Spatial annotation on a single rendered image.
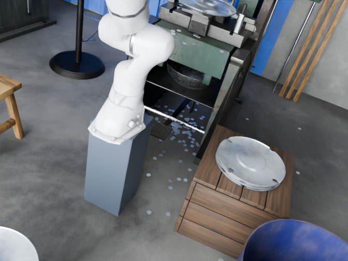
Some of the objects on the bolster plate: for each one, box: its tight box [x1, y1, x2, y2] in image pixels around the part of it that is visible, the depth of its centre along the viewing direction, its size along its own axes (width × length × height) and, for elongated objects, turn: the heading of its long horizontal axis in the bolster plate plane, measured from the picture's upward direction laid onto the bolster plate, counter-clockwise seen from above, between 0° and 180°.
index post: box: [233, 12, 246, 34], centre depth 153 cm, size 3×3×10 cm
